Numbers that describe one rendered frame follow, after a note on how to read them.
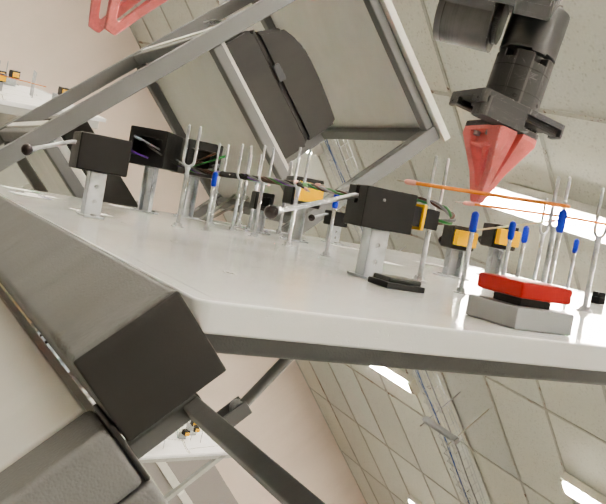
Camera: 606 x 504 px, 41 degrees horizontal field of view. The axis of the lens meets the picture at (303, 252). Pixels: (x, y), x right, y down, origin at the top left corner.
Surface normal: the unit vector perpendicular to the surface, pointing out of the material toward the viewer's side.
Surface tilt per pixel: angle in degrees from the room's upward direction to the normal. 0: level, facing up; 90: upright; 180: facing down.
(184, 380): 90
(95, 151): 90
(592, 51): 179
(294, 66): 90
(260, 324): 90
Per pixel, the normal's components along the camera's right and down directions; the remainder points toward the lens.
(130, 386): 0.46, 0.13
